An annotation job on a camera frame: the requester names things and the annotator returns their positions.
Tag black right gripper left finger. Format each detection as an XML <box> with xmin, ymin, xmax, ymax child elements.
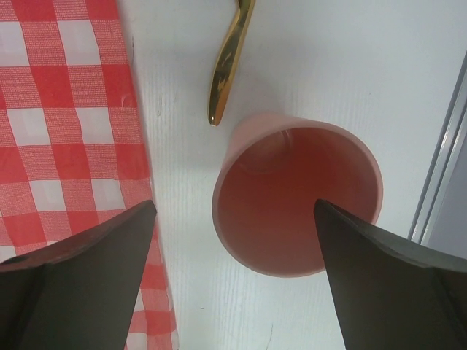
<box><xmin>1</xmin><ymin>201</ymin><xmax>157</xmax><ymax>349</ymax></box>

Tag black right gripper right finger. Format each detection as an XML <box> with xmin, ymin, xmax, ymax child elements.
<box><xmin>314</xmin><ymin>200</ymin><xmax>466</xmax><ymax>349</ymax></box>

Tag red white checkered cloth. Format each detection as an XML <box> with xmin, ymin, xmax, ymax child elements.
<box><xmin>0</xmin><ymin>0</ymin><xmax>182</xmax><ymax>350</ymax></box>

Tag pink plastic cup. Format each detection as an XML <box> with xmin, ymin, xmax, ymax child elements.
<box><xmin>212</xmin><ymin>112</ymin><xmax>383</xmax><ymax>278</ymax></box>

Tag gold table knife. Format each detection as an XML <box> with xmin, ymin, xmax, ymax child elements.
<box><xmin>208</xmin><ymin>0</ymin><xmax>256</xmax><ymax>126</ymax></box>

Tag right aluminium frame post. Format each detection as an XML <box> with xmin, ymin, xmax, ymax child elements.
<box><xmin>409</xmin><ymin>60</ymin><xmax>466</xmax><ymax>245</ymax></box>

